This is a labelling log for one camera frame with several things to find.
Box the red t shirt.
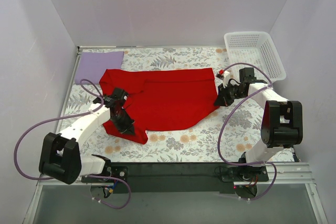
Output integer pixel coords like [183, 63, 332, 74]
[99, 68, 217, 144]

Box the white plastic basket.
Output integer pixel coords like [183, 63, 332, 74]
[224, 31, 286, 82]

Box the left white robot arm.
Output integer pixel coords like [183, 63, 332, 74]
[39, 88, 135, 185]

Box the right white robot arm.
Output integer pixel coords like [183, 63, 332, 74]
[214, 67, 303, 167]

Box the folded purple t shirt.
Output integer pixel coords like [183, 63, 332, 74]
[74, 51, 124, 84]

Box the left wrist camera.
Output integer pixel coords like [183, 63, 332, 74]
[121, 91, 129, 104]

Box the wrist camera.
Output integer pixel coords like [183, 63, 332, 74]
[121, 91, 129, 104]
[216, 70, 233, 87]

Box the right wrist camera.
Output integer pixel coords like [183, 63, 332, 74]
[216, 70, 233, 87]

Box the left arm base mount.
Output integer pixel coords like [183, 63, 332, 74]
[79, 155, 128, 183]

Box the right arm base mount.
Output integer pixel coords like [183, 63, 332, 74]
[214, 165, 269, 199]

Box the aluminium frame rail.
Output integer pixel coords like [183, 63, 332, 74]
[33, 163, 327, 223]

